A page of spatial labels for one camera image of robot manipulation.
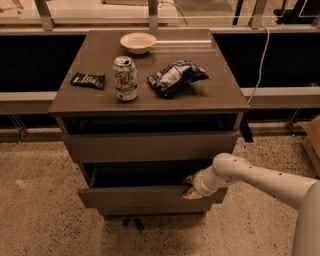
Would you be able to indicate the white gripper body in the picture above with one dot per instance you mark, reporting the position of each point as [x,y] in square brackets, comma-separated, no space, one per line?
[199,185]

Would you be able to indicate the grey drawer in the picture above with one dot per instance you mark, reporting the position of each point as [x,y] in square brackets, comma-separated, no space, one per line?
[155,184]
[99,148]
[121,212]

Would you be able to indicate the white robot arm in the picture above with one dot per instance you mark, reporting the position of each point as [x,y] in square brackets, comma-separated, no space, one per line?
[298,192]

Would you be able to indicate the grey top drawer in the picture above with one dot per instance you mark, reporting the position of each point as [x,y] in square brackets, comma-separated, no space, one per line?
[99,148]

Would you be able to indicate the grey bottom drawer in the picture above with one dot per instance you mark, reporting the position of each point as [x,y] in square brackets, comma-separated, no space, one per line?
[121,212]

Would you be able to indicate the grey drawer cabinet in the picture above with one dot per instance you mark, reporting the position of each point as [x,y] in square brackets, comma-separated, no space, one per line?
[213,105]

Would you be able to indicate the blue white chip bag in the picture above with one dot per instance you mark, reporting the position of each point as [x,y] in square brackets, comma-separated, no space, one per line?
[177,75]

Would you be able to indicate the cardboard box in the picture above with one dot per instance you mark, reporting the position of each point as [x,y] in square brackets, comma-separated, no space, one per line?
[311,142]

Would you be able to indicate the green white soda can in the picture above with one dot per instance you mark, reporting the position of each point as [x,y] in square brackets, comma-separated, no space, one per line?
[125,75]

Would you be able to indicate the black chocolate bar wrapper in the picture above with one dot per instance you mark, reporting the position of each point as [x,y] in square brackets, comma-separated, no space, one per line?
[95,81]

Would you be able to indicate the white bowl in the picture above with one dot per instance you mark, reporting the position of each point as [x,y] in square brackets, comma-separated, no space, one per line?
[138,42]

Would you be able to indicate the metal window railing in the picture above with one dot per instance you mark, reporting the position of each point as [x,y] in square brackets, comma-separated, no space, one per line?
[71,16]

